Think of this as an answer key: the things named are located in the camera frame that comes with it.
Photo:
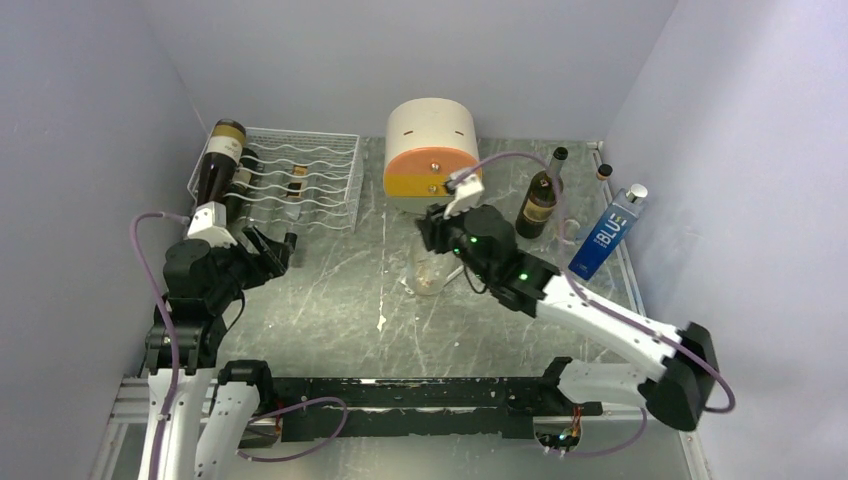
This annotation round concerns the clear bottle cream label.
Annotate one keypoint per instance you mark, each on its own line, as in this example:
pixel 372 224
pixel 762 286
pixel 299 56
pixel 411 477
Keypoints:
pixel 427 272

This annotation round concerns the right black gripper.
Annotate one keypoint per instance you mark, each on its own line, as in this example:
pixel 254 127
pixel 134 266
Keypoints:
pixel 434 227

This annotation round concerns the clear bottle black-gold label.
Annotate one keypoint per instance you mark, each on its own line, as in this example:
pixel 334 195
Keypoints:
pixel 296 195

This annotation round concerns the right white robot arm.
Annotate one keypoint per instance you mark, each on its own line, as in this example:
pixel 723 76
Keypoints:
pixel 668 371

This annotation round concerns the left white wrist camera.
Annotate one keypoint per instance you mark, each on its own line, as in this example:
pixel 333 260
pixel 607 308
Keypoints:
pixel 209 224

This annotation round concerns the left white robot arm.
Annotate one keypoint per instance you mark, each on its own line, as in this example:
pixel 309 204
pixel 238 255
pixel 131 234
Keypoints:
pixel 198 412

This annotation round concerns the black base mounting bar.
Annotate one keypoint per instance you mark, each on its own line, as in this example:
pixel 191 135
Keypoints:
pixel 503 406

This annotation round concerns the white wire wine rack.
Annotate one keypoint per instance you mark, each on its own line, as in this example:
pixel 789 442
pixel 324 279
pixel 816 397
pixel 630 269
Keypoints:
pixel 335 173

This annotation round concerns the dark green wine bottle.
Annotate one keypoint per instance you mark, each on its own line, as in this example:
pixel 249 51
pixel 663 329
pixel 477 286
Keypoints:
pixel 540 198

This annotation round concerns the dark red wine bottle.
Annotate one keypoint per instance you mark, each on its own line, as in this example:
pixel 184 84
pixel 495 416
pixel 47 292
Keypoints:
pixel 220 160

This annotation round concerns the dark green lower-rack bottle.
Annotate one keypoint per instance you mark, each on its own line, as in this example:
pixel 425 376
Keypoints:
pixel 234 198

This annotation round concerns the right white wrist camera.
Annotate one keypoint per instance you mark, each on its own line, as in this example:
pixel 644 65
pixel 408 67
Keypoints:
pixel 467 189

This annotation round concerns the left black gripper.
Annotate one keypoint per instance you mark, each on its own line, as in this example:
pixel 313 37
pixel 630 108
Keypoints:
pixel 271 261

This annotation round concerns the blue clear square bottle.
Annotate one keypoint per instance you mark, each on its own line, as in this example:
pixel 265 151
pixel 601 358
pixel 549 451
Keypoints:
pixel 612 226

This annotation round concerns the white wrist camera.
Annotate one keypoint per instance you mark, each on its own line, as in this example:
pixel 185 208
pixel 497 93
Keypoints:
pixel 209 224
pixel 467 189

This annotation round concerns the clear glass bottle black cap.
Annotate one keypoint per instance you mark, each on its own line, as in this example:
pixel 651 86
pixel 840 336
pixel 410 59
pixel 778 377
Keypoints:
pixel 583 208

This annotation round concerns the cream drawer cabinet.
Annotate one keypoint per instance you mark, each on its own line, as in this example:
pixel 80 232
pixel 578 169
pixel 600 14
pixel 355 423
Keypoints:
pixel 426 140

